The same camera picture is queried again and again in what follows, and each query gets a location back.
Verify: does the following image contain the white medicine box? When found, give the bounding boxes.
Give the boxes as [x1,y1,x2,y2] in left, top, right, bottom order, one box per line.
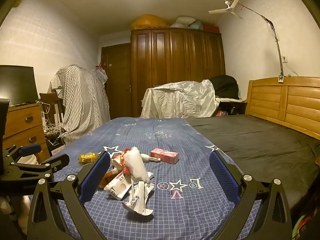
[104,172,132,200]

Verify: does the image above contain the printed paper leaflet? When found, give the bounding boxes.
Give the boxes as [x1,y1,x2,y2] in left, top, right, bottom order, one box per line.
[123,181,155,216]

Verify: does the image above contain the white foam roll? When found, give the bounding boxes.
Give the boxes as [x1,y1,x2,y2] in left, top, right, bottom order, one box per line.
[123,146,150,183]

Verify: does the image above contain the pink red carton box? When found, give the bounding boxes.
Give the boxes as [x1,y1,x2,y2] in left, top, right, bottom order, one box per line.
[150,148,179,164]

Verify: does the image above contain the white plastic bucket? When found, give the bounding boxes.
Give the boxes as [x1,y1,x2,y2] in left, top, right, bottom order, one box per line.
[18,154,39,165]

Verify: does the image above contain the wooden chest of drawers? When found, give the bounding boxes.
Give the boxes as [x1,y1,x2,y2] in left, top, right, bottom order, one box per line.
[3,103,50,163]

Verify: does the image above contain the wooden chair back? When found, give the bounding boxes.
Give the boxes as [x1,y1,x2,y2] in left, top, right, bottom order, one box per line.
[40,92,64,125]

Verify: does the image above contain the black flat television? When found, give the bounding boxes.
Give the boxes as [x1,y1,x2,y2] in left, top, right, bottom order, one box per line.
[0,65,39,106]

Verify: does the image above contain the dark grey bed cover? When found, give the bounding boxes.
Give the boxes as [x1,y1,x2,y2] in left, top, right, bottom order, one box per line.
[187,115,319,209]

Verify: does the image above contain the blue star-pattern bedsheet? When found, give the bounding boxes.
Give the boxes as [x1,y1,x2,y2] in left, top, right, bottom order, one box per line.
[29,116,262,240]

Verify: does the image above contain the striped cloth cover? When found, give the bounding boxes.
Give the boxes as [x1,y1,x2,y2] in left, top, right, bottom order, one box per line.
[49,64,111,145]

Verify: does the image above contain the wooden bed headboard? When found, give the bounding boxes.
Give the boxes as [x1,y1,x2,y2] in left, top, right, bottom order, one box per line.
[245,76,320,140]

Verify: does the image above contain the dark wooden door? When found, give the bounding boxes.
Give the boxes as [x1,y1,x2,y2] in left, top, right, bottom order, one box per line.
[101,43,132,119]

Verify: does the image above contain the silver satin cloth cover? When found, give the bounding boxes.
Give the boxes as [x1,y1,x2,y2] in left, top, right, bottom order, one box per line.
[140,80,219,119]

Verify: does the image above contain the black clothes pile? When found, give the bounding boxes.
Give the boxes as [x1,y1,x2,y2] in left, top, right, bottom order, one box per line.
[210,75,240,100]

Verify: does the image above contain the dark wooden wardrobe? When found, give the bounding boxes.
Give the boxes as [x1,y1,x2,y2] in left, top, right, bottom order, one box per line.
[131,28,226,117]

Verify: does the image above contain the orange bundle on wardrobe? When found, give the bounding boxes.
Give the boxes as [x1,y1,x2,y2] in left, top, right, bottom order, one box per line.
[131,14,170,30]

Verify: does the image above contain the white pillows on wardrobe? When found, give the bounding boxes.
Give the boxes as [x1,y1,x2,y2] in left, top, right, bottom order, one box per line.
[170,16,203,30]

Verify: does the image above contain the white ceiling fan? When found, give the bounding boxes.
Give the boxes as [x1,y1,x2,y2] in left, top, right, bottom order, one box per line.
[208,0,242,19]

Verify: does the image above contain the tangled white cables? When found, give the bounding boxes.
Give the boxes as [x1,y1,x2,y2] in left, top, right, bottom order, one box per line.
[41,101,68,147]

